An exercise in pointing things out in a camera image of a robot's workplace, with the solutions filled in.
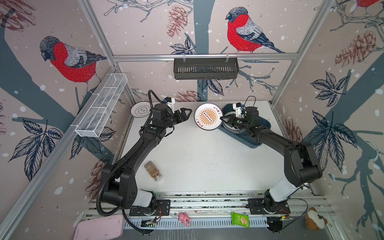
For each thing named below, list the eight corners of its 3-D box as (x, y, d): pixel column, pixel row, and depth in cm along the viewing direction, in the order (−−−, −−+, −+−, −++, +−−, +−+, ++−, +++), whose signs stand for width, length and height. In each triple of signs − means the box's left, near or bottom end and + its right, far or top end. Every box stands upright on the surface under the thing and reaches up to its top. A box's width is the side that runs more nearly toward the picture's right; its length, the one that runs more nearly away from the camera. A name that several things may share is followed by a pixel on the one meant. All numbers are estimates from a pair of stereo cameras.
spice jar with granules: (145, 168, 89) (143, 165, 85) (152, 163, 91) (150, 159, 87) (157, 183, 83) (155, 180, 79) (164, 177, 85) (162, 174, 82)
